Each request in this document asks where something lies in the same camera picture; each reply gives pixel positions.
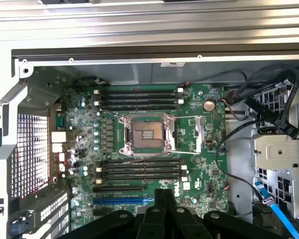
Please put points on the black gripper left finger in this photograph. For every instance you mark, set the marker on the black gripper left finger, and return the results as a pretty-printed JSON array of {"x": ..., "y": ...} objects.
[{"x": 152, "y": 224}]

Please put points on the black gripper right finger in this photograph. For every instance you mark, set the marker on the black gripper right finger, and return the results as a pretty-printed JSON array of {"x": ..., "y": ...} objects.
[{"x": 182, "y": 224}]

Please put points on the blue expansion slot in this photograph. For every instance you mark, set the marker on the blue expansion slot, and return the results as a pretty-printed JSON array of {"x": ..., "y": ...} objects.
[{"x": 119, "y": 201}]

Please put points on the long black expansion slot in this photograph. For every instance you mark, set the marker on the long black expansion slot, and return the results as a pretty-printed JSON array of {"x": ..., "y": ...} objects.
[{"x": 117, "y": 188}]

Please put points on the short black expansion slot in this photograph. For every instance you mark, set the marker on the short black expansion slot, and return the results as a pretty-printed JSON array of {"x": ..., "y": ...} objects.
[{"x": 101, "y": 212}]

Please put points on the silver locking lever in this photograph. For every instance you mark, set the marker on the silver locking lever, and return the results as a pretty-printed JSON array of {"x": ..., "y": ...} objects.
[
  {"x": 109, "y": 112},
  {"x": 149, "y": 158}
]

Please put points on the green motherboard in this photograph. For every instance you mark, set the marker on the green motherboard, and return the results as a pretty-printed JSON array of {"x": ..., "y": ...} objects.
[{"x": 201, "y": 154}]

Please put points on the silver socket cover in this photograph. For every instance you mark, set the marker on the silver socket cover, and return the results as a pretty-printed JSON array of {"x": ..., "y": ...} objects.
[{"x": 198, "y": 134}]

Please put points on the CPU socket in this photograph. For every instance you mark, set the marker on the CPU socket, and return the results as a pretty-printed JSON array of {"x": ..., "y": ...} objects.
[{"x": 147, "y": 132}]

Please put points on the silver disk bay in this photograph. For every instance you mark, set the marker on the silver disk bay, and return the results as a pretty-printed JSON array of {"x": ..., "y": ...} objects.
[{"x": 276, "y": 149}]

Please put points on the round coin battery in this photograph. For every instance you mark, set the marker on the round coin battery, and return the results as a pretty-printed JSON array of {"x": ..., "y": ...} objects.
[{"x": 209, "y": 105}]

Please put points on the open grey PC case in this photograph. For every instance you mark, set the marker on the open grey PC case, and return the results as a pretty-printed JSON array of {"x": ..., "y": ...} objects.
[{"x": 139, "y": 72}]

